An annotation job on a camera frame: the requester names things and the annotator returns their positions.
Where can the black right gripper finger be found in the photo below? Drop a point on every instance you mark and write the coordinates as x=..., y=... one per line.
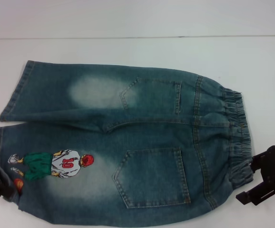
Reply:
x=256, y=196
x=262, y=160

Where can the blue denim shorts with print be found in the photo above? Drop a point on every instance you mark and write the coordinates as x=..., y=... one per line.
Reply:
x=151, y=118

